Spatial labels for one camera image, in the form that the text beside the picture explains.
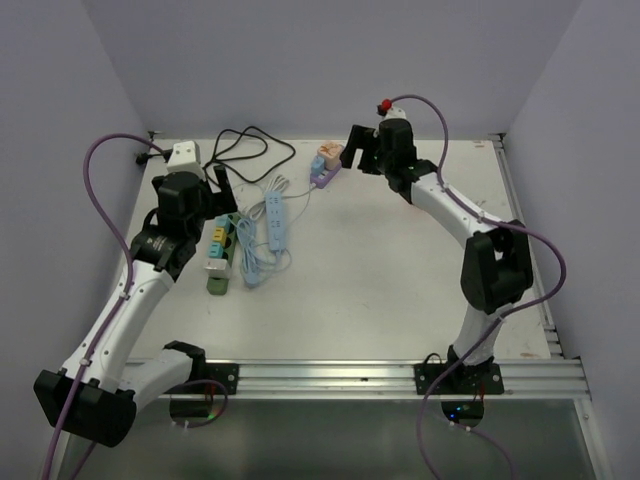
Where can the blue USB charger plug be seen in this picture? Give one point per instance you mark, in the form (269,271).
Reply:
(317,166)

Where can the white charger plug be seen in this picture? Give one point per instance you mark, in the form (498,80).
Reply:
(218,268)

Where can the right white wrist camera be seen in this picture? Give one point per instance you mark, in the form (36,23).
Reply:
(387,110)

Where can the teal charger plug upper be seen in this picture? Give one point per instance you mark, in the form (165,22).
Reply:
(223,222)

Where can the green power strip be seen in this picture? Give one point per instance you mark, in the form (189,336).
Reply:
(219,287)

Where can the blue power strip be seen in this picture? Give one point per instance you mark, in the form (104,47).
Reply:
(275,221)

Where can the yellow charger plug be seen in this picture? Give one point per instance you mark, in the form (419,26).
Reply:
(220,235)

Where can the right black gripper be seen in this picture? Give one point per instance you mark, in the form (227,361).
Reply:
(361,138)

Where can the teal charger plug lower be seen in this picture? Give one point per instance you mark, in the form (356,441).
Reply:
(215,251)

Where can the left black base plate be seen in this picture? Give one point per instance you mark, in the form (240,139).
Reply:
(226,373)

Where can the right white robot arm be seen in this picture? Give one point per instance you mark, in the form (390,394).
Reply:
(496,268)

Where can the purple USB power strip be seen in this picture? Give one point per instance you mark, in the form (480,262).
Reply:
(322,181)

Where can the teal charger plug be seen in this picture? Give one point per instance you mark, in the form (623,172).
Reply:
(223,222)
(215,251)

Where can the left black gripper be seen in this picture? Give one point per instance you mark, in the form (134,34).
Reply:
(221,202)

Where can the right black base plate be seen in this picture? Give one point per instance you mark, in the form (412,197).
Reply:
(482,379)

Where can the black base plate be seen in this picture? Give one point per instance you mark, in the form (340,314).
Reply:
(226,373)
(482,379)

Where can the pink cube socket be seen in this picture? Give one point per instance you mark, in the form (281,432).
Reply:
(330,152)

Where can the aluminium front rail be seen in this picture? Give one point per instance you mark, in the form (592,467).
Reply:
(320,380)

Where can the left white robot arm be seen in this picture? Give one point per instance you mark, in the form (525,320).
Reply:
(92,395)

